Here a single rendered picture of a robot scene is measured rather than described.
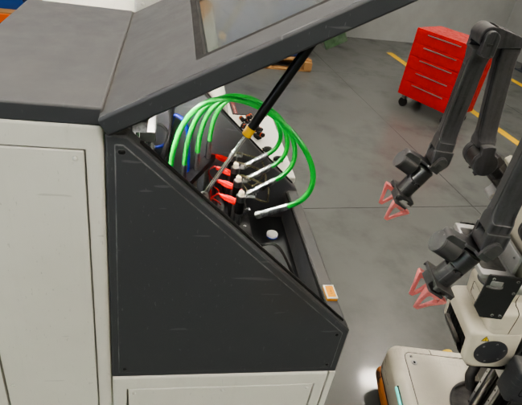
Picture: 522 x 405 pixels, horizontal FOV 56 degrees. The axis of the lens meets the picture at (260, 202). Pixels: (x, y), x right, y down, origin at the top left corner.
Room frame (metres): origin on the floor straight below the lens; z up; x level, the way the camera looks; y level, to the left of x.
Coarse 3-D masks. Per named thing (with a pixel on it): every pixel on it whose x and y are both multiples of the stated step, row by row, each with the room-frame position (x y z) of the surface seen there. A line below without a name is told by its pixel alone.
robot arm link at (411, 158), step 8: (400, 152) 1.44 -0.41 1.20; (408, 152) 1.40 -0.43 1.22; (400, 160) 1.40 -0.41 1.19; (408, 160) 1.39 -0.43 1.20; (416, 160) 1.40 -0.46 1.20; (424, 160) 1.41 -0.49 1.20; (440, 160) 1.38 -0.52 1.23; (400, 168) 1.39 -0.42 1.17; (408, 168) 1.39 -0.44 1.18; (416, 168) 1.39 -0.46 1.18; (432, 168) 1.38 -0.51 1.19; (440, 168) 1.38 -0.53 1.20
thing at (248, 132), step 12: (312, 48) 0.84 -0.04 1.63; (300, 60) 0.83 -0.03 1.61; (288, 72) 0.83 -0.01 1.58; (276, 84) 0.84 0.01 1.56; (276, 96) 0.83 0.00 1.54; (264, 108) 0.83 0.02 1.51; (252, 120) 0.83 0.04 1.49; (252, 132) 0.83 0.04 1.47; (240, 144) 0.83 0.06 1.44; (228, 156) 0.83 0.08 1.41; (204, 192) 0.82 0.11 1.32
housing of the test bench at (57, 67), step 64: (64, 0) 1.53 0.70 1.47; (128, 0) 1.67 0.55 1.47; (0, 64) 0.85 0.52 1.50; (64, 64) 0.91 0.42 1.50; (0, 128) 0.71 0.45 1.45; (64, 128) 0.73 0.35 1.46; (0, 192) 0.70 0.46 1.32; (64, 192) 0.73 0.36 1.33; (0, 256) 0.70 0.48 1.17; (64, 256) 0.73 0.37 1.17; (0, 320) 0.69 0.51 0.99; (64, 320) 0.72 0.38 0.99; (0, 384) 0.68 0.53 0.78; (64, 384) 0.72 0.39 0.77
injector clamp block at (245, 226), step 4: (212, 188) 1.41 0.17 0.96; (212, 192) 1.40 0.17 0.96; (224, 192) 1.37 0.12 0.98; (212, 200) 1.38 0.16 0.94; (224, 204) 1.30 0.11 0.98; (224, 208) 1.28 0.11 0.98; (228, 216) 1.24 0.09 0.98; (244, 216) 1.25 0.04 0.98; (248, 216) 1.26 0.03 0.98; (244, 220) 1.23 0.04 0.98; (248, 220) 1.24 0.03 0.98; (240, 224) 1.21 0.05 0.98; (244, 224) 1.21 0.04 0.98; (248, 224) 1.22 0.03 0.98; (244, 228) 1.19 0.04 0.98; (248, 228) 1.19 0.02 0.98; (248, 232) 1.17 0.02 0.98; (252, 236) 1.16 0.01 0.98
